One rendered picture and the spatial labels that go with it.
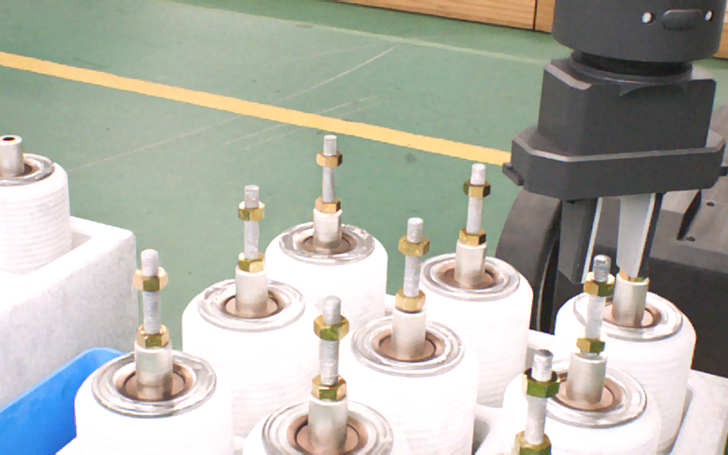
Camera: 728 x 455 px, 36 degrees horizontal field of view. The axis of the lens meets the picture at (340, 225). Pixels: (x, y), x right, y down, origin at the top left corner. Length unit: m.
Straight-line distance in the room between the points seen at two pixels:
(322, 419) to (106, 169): 1.15
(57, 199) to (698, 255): 0.59
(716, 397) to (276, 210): 0.85
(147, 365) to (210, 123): 1.28
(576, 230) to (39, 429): 0.51
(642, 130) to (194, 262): 0.90
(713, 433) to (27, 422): 0.53
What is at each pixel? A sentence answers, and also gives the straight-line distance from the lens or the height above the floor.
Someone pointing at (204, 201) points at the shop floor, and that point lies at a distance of 1.62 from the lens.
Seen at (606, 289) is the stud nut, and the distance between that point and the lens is 0.68.
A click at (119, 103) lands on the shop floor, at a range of 2.06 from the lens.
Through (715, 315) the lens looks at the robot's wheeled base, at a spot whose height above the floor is 0.13.
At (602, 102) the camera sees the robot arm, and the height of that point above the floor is 0.45.
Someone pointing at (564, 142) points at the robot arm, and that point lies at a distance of 0.62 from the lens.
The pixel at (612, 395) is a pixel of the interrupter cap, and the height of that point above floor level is 0.25.
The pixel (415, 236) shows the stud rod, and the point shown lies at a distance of 0.71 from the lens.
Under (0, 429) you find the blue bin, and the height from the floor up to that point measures 0.11.
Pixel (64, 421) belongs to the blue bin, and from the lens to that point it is 1.01.
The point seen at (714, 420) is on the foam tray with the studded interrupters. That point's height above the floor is 0.18.
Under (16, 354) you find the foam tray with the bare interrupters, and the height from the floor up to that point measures 0.13.
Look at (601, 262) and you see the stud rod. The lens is 0.68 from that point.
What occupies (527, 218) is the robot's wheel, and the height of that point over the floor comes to 0.18.
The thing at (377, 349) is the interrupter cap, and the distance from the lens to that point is 0.74.
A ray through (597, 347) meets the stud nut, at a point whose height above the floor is 0.29.
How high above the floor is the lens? 0.62
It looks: 24 degrees down
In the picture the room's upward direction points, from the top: 2 degrees clockwise
